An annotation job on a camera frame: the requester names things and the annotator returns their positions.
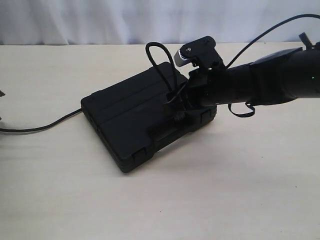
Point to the black plastic case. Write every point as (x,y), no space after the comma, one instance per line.
(130,119)

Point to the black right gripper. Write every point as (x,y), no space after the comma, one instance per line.
(206,60)

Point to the white curtain backdrop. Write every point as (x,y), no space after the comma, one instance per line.
(83,22)

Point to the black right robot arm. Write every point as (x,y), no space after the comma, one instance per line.
(277,78)

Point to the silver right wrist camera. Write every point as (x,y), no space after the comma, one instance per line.
(182,57)

